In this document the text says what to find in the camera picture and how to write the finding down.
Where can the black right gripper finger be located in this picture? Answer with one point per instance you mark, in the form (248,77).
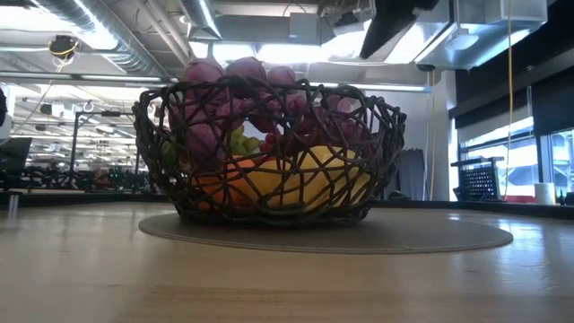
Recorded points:
(394,18)

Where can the yellow banana bunch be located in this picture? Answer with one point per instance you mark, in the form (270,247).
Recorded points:
(323,179)

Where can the dark red grape bunch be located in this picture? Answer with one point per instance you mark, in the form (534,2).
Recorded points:
(269,145)

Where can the green grape bunch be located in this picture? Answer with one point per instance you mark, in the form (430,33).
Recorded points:
(249,144)

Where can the large purple fruit bunch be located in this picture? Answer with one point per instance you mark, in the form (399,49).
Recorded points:
(202,74)

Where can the orange-yellow lemon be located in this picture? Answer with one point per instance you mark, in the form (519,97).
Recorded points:
(269,179)

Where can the orange fruit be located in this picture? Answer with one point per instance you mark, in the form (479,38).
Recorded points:
(233,184)

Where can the dark woven wicker basket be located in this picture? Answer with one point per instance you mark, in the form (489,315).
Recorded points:
(269,217)

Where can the dark grey panel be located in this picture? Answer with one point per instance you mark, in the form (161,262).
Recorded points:
(412,175)

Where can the black round object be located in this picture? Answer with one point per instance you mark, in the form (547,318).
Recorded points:
(398,195)

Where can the black plastic crate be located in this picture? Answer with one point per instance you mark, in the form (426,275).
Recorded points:
(480,181)

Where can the red bin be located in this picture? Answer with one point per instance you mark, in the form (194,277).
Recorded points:
(520,198)

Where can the grey round placemat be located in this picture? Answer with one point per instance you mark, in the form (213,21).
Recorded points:
(359,240)

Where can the white paper cup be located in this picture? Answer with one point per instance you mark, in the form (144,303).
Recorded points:
(545,194)

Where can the dark monitor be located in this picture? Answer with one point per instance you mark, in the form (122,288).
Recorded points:
(15,154)

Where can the narrow silver ventilation duct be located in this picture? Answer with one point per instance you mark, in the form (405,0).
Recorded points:
(202,15)

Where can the wide silver ventilation duct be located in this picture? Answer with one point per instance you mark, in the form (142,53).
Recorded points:
(125,49)

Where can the black metal stand frame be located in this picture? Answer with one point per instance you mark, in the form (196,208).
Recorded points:
(74,143)

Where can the small silver post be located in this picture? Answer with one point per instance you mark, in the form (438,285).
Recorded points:
(12,206)

